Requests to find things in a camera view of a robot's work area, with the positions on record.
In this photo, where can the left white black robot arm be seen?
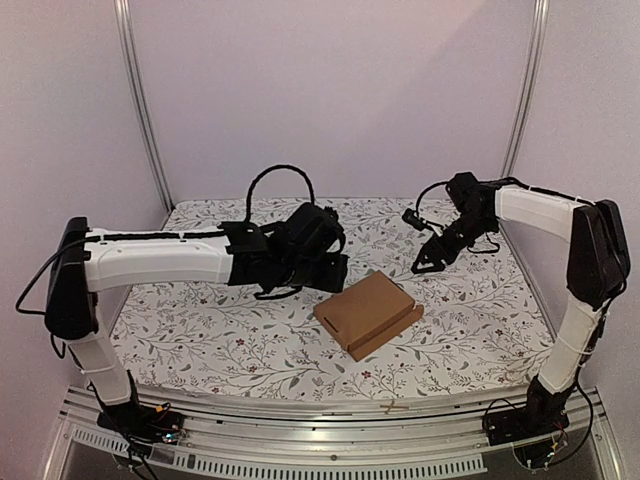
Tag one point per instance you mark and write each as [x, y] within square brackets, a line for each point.
[89, 261]

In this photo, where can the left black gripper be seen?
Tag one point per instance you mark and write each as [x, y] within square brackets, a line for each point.
[334, 279]

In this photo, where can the left aluminium frame post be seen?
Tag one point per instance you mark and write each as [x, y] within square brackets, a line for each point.
[141, 108]

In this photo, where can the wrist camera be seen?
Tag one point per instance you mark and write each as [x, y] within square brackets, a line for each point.
[412, 218]
[331, 218]

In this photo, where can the aluminium frame post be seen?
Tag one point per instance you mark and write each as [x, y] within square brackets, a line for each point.
[527, 91]
[141, 108]

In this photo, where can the brown cardboard paper box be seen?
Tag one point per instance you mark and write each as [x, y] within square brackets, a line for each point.
[368, 314]

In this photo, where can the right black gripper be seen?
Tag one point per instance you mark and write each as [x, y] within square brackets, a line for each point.
[451, 237]

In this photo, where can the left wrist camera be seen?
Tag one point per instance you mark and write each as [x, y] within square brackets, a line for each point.
[331, 218]

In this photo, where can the aluminium front rail base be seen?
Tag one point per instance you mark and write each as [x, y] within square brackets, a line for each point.
[228, 437]

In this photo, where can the right aluminium frame post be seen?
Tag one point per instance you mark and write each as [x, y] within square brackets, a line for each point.
[527, 91]

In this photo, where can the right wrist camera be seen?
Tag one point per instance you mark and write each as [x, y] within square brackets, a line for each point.
[412, 218]

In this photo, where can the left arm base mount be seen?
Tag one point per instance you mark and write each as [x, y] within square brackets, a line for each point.
[137, 422]

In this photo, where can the floral patterned table cloth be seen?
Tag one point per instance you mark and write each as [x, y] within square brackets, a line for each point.
[481, 327]

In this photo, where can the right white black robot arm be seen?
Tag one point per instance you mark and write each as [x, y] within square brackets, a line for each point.
[598, 262]

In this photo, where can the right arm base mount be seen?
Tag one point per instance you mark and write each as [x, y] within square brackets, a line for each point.
[503, 422]

